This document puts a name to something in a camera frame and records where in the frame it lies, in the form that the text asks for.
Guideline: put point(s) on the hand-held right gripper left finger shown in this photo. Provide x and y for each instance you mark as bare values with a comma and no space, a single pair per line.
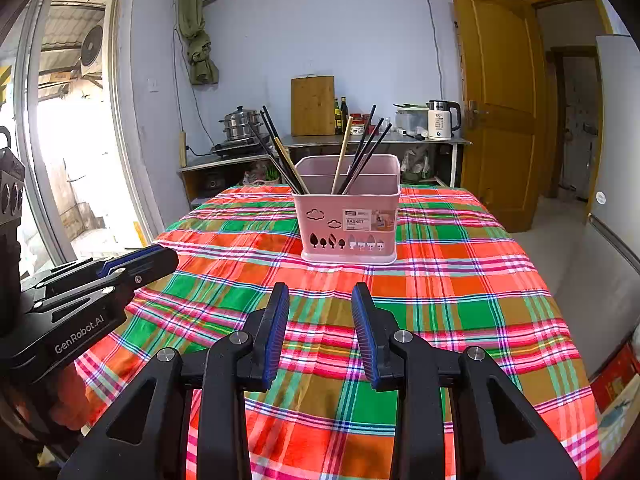
277,340

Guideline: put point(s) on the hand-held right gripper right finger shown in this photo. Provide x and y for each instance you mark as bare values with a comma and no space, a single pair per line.
365,340

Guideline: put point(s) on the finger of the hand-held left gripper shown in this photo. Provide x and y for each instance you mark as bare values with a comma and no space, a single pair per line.
115,264
150,270

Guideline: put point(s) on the pink utensil basket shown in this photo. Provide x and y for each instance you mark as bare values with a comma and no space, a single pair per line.
320,232

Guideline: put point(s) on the black chopstick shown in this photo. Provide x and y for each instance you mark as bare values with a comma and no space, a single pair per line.
377,145
267,127
270,156
371,140
272,124
368,125

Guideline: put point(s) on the person's left hand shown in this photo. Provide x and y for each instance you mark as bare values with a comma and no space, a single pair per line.
70,400

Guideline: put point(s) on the plaid tablecloth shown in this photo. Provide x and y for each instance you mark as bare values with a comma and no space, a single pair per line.
450,285

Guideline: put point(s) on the black appliance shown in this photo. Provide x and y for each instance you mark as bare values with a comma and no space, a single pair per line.
215,180

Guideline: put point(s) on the low wooden cabinet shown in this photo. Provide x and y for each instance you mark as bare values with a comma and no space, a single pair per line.
200,165

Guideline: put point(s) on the beige power strip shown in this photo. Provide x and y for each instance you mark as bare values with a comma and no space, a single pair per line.
183,150

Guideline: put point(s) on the black stove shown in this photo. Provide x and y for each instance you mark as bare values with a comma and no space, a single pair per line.
235,149

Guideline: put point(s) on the green vegetables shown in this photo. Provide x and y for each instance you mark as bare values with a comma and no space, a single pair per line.
272,174

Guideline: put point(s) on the steel steamer pot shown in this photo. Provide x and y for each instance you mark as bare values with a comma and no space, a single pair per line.
240,122

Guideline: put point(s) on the red lid jar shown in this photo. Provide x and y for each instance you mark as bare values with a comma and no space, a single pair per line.
357,129

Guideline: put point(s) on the outdoor fan unit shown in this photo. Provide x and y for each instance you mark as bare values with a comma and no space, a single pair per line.
92,52

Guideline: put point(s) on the steel counter table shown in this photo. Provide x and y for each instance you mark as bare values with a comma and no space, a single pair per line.
450,141

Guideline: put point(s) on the green curtain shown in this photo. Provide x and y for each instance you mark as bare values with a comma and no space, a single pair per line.
200,55

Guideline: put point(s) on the yellow oil bottle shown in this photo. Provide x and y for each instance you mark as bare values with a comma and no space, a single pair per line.
337,119

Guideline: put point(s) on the dark oil bottle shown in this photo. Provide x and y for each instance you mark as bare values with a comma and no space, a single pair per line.
344,117

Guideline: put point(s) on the clear plastic container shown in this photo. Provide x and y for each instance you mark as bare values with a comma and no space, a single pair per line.
410,120

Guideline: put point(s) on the white electric kettle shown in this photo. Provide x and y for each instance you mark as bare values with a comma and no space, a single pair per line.
440,125

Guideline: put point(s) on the wooden cutting board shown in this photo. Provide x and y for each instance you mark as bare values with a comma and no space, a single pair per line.
312,105

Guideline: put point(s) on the red carton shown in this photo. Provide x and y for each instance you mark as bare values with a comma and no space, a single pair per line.
612,380

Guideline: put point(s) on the printed cardboard box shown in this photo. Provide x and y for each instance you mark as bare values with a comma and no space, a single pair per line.
617,425

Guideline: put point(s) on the wooden door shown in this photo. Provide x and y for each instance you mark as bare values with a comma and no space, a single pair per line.
500,110

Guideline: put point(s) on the silver refrigerator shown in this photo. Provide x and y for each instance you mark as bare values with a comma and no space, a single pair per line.
615,135

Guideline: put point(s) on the white sliding door frame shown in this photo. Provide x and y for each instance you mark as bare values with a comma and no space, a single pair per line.
125,110

